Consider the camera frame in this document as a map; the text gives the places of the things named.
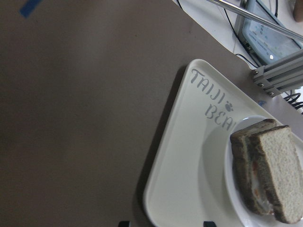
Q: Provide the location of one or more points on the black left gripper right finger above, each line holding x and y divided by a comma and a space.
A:
208, 224

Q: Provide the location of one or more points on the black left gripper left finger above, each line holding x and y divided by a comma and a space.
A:
124, 223

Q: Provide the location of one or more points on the brown bread slice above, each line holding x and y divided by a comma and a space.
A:
279, 171

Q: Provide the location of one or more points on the bottom bread slice on plate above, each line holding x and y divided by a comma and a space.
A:
242, 152

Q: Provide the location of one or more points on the cream bear tray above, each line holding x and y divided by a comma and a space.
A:
187, 185

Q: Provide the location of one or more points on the fried egg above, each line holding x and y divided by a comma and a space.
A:
260, 203

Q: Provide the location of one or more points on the light blue electronic device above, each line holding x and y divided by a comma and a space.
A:
263, 44

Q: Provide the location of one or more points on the aluminium frame post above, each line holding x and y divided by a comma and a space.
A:
283, 75

